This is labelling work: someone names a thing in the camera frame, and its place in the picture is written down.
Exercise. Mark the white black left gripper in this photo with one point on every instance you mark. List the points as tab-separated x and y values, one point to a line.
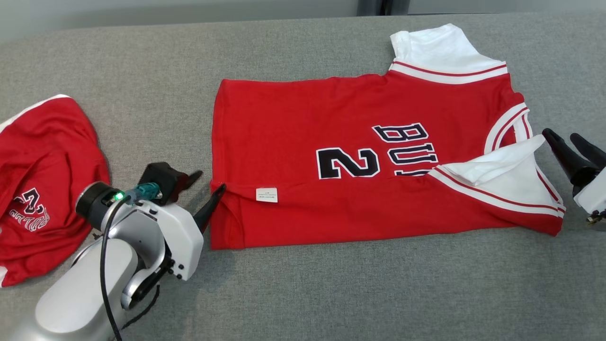
182	241

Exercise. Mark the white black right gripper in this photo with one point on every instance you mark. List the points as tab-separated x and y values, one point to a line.
596	194

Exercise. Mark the red white basketball jersey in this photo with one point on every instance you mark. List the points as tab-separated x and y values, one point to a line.
293	123

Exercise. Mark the red white-striped shorts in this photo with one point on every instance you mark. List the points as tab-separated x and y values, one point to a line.
47	156

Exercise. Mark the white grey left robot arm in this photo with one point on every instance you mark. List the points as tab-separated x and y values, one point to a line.
80	293

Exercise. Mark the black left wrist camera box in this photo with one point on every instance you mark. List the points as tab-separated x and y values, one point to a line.
161	180

